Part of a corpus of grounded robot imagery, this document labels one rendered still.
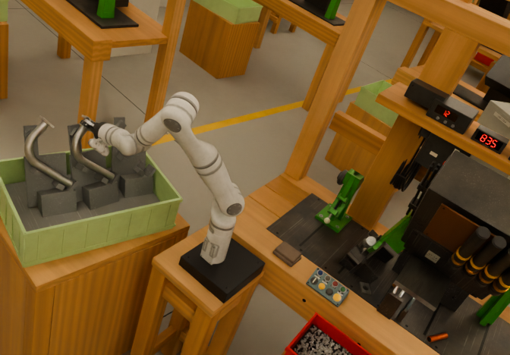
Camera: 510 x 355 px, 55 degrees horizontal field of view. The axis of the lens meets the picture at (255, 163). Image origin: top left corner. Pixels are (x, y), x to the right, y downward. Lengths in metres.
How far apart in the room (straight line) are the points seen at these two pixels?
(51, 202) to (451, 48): 1.64
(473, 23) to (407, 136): 0.52
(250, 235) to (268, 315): 1.04
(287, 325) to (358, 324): 1.12
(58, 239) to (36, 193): 0.25
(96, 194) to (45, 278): 0.38
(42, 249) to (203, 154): 0.71
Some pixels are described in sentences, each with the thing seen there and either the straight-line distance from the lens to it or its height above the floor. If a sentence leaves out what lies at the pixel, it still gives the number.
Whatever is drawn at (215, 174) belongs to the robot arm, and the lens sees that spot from 1.57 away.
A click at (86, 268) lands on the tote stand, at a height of 0.78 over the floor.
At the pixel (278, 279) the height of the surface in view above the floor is 0.84.
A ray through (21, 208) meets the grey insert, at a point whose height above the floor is 0.85.
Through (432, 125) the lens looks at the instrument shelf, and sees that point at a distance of 2.03.
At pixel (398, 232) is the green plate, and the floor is 1.18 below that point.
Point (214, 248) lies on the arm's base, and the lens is 1.82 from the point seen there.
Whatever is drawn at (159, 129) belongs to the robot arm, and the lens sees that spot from 1.56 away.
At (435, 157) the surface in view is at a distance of 2.08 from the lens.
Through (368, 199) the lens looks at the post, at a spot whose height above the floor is 1.02.
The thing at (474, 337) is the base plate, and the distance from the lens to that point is 2.23.
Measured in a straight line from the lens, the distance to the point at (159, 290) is 2.00.
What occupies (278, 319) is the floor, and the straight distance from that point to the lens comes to 3.02.
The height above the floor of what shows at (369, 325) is 0.90.
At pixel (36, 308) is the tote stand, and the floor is 0.67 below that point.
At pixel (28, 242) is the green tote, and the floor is 0.92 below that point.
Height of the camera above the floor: 2.24
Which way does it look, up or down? 33 degrees down
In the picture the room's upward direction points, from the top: 20 degrees clockwise
